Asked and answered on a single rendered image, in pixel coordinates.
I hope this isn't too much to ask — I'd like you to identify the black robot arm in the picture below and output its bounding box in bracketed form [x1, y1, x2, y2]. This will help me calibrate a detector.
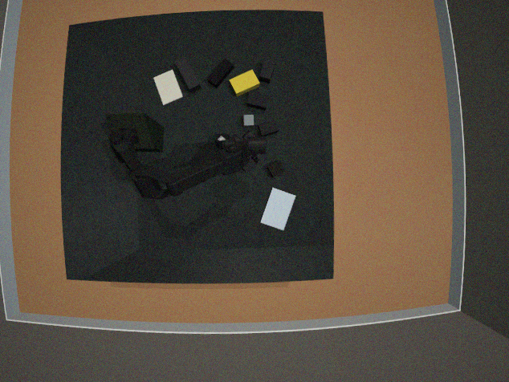
[109, 128, 267, 199]

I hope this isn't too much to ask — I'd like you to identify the yellow rectangular block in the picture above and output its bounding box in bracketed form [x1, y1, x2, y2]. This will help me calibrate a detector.
[229, 69, 260, 97]

